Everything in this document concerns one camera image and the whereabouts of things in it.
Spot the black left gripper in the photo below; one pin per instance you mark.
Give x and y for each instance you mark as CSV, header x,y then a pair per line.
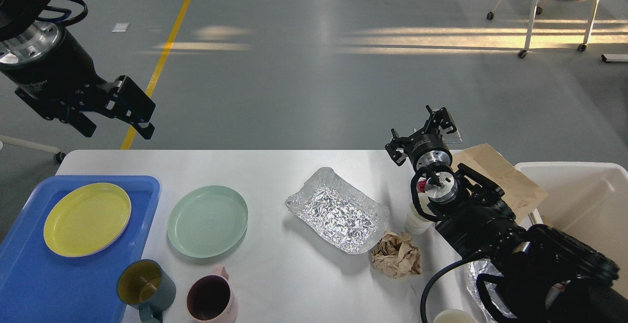
x,y
57,78

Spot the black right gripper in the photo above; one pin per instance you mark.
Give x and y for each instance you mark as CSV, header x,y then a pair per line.
x,y
423,150

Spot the light green plate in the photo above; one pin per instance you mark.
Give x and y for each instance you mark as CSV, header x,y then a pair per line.
x,y
208,221

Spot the teal mug yellow inside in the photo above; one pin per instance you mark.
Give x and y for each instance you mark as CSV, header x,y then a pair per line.
x,y
145,286

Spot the pink mug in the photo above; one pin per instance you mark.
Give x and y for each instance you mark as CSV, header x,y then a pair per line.
x,y
211,299

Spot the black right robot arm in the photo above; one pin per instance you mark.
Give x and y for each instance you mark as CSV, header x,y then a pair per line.
x,y
545,275

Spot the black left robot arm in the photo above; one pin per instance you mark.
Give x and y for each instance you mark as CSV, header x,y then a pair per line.
x,y
20,19

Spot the white leg with caster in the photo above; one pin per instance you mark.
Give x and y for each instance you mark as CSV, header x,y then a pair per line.
x,y
58,155

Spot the white paper on floor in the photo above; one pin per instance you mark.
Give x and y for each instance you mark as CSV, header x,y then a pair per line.
x,y
120,27

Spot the white paper cup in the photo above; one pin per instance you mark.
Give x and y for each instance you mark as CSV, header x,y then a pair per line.
x,y
416,224

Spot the yellow plate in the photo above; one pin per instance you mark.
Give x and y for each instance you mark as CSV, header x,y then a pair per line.
x,y
87,220

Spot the aluminium foil tray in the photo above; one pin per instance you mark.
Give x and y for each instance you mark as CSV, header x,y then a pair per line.
x,y
338,212

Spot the brown paper bag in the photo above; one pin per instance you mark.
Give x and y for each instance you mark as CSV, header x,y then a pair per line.
x,y
521,193

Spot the crumpled brown paper ball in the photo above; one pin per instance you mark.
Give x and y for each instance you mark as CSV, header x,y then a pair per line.
x,y
396,256

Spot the blue plastic tray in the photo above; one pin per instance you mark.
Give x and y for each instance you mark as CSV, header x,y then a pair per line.
x,y
39,286

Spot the white cup bottom edge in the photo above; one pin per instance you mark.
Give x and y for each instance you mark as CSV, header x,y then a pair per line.
x,y
454,316

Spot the white plastic bin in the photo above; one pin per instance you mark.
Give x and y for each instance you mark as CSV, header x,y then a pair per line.
x,y
588,200

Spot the white bar on floor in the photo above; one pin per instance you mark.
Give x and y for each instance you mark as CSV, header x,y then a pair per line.
x,y
614,58

